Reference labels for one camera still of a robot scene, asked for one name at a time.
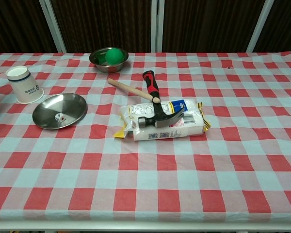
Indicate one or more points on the red white checkered tablecloth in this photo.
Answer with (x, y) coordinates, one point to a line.
(145, 174)

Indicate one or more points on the green ball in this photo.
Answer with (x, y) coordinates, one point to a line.
(114, 56)

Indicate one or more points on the stainless steel bowl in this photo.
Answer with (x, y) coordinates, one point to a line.
(109, 68)

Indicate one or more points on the steel plate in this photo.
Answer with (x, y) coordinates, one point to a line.
(70, 106)

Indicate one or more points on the white paper cup blue band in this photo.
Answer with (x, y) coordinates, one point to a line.
(26, 91)

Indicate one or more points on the wooden stick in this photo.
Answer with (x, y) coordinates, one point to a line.
(131, 89)

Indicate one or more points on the white upright frame post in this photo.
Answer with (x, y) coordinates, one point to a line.
(157, 24)

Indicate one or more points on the white plastic package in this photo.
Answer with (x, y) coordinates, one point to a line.
(191, 121)

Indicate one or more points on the white table edge rail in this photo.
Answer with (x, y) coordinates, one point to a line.
(145, 225)

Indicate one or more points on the red black claw hammer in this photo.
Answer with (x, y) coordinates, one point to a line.
(152, 85)

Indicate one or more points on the white slanted frame post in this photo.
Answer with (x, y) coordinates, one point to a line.
(259, 26)
(53, 26)

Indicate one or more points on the white die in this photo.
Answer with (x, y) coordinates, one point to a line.
(60, 118)

